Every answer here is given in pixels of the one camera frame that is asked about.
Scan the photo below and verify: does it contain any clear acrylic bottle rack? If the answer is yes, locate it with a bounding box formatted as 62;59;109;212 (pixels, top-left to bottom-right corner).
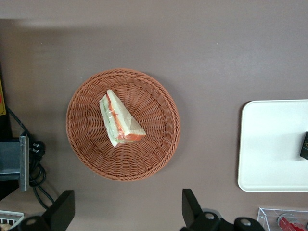
257;206;308;231

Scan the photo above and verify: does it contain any red cola bottle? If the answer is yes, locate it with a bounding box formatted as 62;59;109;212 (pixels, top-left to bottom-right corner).
276;213;304;231

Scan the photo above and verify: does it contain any black power cable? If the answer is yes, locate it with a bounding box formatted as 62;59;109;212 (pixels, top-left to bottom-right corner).
6;105;55;210

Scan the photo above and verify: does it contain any round brown wicker basket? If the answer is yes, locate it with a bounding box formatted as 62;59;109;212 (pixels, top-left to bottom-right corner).
65;68;181;183

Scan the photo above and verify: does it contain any cream plastic serving tray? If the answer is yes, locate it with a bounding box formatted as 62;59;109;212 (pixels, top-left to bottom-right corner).
237;99;308;193

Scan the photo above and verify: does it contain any small black box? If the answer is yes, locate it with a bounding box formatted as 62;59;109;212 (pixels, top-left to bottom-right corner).
299;131;308;159

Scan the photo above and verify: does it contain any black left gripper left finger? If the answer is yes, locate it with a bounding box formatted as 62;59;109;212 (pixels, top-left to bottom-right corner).
43;190;76;231

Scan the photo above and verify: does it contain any yellow emergency stop box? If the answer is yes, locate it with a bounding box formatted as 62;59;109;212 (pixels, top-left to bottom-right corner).
0;77;7;116

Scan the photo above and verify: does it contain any triangular sandwich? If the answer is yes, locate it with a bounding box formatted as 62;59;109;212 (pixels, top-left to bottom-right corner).
99;89;147;148

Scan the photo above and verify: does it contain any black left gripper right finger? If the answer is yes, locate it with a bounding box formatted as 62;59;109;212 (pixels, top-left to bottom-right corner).
181;188;205;228

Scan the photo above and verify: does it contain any white wire basket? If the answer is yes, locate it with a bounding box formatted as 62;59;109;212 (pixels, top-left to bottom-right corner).
0;209;25;231

